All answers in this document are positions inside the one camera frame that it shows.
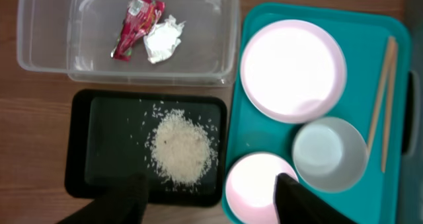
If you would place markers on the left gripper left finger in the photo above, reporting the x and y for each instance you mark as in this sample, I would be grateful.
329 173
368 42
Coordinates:
123 205

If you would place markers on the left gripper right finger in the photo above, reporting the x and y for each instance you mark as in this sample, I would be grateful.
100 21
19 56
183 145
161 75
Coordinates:
296 204

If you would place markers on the pink small bowl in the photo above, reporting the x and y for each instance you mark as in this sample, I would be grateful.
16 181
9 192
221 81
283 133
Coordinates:
250 187

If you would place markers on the grey bowl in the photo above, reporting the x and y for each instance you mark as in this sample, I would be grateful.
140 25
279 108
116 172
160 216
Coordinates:
330 154

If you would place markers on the white plate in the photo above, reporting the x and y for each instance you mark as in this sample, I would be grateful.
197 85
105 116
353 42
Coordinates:
293 71

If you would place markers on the white tissue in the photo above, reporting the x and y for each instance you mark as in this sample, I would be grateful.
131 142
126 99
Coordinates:
163 40

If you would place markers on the wooden chopstick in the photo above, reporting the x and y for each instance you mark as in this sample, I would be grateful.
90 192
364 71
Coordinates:
390 50
389 105

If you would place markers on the red snack wrapper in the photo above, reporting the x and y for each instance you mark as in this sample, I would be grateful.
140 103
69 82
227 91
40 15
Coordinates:
141 17

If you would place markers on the grey dishwasher rack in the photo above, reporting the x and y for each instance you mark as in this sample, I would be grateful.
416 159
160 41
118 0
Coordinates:
409 208

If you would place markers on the pile of rice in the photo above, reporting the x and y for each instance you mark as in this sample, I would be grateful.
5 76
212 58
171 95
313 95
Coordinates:
176 143

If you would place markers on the black tray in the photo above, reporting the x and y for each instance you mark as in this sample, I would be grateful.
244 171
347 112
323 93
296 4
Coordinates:
110 139

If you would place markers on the clear plastic bin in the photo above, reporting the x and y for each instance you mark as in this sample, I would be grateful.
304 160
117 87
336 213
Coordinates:
76 37

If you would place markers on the teal serving tray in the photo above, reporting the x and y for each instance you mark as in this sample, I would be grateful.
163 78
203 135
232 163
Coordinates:
362 38

